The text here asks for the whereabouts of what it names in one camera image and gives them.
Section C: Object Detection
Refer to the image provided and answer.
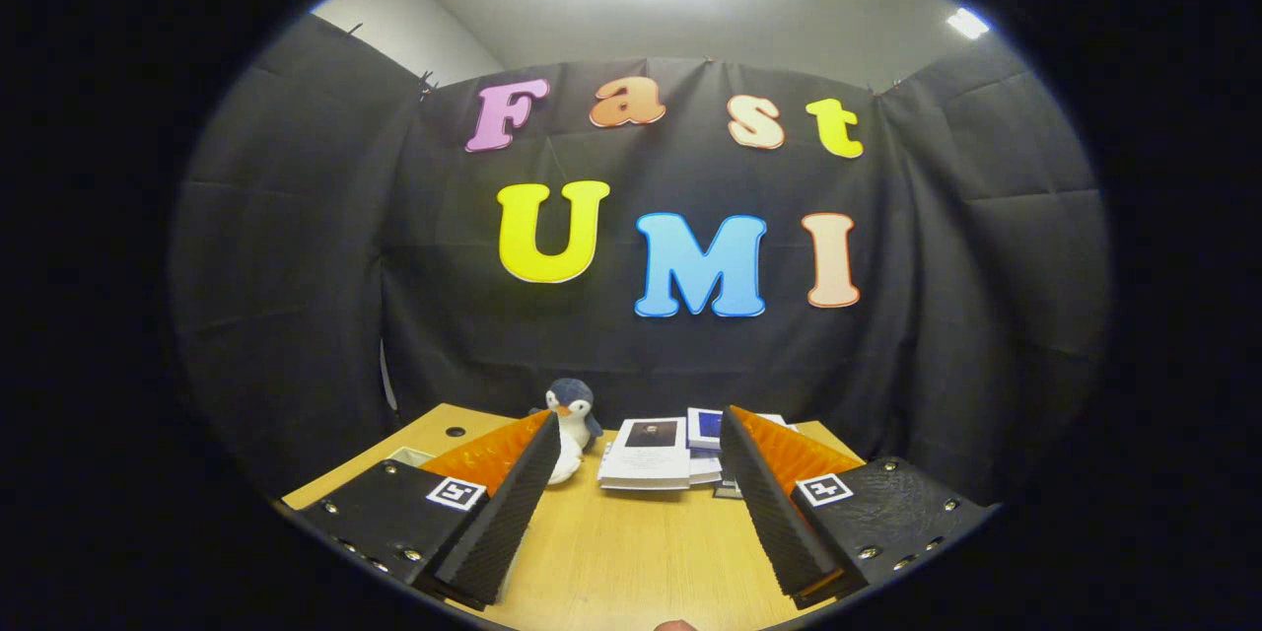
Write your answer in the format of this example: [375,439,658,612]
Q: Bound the white portrait cover book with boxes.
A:
[597,417,693,491]

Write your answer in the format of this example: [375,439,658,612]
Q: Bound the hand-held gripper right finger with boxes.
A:
[718,405,990,610]

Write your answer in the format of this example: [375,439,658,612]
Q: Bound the penguin plush toy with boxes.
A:
[527,378,604,452]

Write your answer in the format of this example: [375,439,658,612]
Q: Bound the white plush toy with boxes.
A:
[547,424,585,486]

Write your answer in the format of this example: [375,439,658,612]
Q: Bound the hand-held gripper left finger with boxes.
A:
[301,409,563,610]

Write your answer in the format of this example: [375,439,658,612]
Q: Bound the blue picture cover book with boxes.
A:
[686,406,731,453]

